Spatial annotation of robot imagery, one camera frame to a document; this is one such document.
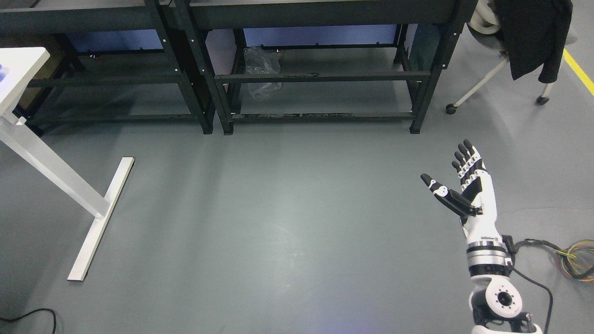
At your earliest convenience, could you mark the left black metal shelf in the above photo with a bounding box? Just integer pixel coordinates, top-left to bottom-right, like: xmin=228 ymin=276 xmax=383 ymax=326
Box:
xmin=0 ymin=0 xmax=215 ymax=135

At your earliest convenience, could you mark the white rolling chair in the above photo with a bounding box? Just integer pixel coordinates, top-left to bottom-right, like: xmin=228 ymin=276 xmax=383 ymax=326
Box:
xmin=446 ymin=0 xmax=578 ymax=115

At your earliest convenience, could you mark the coloured wire bundle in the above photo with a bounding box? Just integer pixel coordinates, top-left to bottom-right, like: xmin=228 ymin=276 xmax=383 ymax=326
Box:
xmin=556 ymin=239 xmax=594 ymax=283

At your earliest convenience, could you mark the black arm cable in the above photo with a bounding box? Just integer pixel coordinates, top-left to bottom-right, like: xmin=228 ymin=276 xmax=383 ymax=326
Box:
xmin=502 ymin=235 xmax=564 ymax=334

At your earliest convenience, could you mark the black jacket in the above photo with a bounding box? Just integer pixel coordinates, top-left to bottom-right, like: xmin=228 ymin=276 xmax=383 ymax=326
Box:
xmin=494 ymin=0 xmax=573 ymax=84

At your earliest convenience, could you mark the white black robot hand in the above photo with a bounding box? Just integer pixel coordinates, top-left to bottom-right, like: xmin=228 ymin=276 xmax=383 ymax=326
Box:
xmin=420 ymin=139 xmax=503 ymax=244

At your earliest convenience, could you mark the white standing desk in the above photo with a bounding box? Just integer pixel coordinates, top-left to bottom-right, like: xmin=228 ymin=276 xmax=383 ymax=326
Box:
xmin=0 ymin=47 xmax=135 ymax=282

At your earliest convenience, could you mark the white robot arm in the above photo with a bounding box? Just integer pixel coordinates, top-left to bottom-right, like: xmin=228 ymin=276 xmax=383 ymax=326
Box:
xmin=466 ymin=235 xmax=543 ymax=334

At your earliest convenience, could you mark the right black metal shelf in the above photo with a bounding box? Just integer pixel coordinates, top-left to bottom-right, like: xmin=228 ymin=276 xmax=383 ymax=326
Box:
xmin=173 ymin=0 xmax=477 ymax=135

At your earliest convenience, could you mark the black metal shelf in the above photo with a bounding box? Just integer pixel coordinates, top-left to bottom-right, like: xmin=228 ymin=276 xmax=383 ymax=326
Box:
xmin=173 ymin=0 xmax=477 ymax=135
xmin=0 ymin=0 xmax=215 ymax=135

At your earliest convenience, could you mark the clear plastic bag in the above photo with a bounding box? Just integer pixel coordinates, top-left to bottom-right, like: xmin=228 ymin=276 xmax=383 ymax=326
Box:
xmin=244 ymin=47 xmax=282 ymax=102

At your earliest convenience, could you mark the black floor cable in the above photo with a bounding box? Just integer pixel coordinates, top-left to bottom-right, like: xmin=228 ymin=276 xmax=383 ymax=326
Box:
xmin=0 ymin=308 xmax=57 ymax=334

